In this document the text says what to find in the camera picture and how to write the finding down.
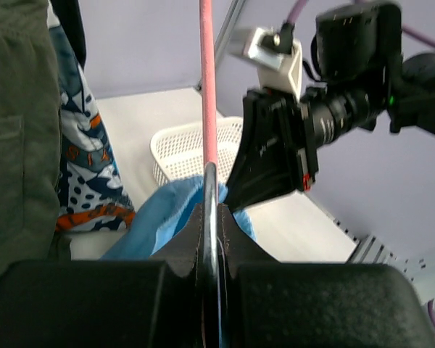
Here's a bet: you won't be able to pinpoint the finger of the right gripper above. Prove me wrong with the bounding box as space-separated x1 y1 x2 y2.
224 101 297 212

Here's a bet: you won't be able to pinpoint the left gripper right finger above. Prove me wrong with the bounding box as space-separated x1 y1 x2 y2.
217 204 276 347

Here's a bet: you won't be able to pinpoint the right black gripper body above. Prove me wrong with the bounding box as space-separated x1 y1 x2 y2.
243 88 352 191

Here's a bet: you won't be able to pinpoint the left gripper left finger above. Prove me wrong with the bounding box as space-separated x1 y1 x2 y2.
150 204 202 347

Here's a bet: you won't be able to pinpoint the light blue shorts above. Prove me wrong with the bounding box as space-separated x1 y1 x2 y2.
99 175 257 348

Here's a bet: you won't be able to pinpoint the pink hanger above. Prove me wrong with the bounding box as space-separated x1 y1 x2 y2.
198 0 219 276

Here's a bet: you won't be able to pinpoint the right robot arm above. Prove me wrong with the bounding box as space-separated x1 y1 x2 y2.
225 1 435 211

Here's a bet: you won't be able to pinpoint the patterned colourful shorts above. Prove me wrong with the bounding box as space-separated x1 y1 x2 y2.
49 26 135 232

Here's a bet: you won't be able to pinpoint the olive green shorts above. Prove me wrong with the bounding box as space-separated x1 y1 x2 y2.
0 1 62 274

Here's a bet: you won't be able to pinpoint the dark grey shorts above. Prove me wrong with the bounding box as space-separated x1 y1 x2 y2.
51 0 86 68

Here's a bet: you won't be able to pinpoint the white perforated plastic basket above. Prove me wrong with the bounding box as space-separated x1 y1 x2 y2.
150 117 243 186

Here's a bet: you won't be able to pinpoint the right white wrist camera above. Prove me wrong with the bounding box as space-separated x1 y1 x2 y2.
228 27 303 100

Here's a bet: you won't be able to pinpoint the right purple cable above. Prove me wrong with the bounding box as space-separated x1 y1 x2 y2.
281 0 435 48

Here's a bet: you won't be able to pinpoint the aluminium mounting rail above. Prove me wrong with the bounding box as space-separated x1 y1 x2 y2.
344 228 435 282

